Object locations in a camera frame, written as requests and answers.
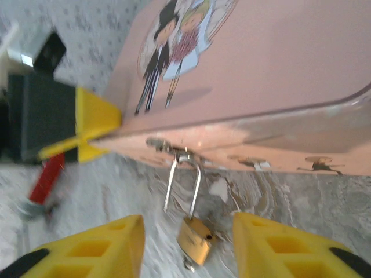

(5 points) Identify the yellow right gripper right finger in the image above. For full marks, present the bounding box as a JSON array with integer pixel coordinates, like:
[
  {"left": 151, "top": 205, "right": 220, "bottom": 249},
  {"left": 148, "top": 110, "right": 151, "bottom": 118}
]
[{"left": 232, "top": 212, "right": 371, "bottom": 278}]

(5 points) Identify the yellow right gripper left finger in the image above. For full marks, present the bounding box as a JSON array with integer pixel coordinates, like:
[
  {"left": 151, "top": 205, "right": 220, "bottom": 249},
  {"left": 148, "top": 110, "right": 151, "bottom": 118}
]
[{"left": 0, "top": 214, "right": 146, "bottom": 278}]

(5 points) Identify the small brass padlock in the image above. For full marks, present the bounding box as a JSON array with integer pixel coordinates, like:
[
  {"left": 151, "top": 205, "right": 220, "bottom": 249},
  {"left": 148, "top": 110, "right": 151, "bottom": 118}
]
[{"left": 163, "top": 158, "right": 219, "bottom": 268}]

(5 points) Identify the small silver key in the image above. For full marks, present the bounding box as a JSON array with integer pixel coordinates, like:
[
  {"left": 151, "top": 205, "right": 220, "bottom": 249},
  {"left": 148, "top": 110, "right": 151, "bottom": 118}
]
[{"left": 181, "top": 256, "right": 197, "bottom": 274}]

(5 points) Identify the pink tin box cartoon couple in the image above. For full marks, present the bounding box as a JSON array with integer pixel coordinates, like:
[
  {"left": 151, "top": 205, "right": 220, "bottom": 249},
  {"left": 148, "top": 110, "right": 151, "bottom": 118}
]
[{"left": 101, "top": 0, "right": 371, "bottom": 177}]

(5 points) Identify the red glitter tube silver cap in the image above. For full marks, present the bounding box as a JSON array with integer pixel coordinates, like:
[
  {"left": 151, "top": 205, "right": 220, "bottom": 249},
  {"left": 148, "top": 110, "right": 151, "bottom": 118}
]
[{"left": 19, "top": 152, "right": 66, "bottom": 221}]

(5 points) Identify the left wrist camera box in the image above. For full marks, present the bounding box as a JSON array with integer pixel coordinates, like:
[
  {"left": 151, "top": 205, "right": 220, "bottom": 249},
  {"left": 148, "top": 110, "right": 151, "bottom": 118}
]
[{"left": 0, "top": 23, "right": 67, "bottom": 74}]

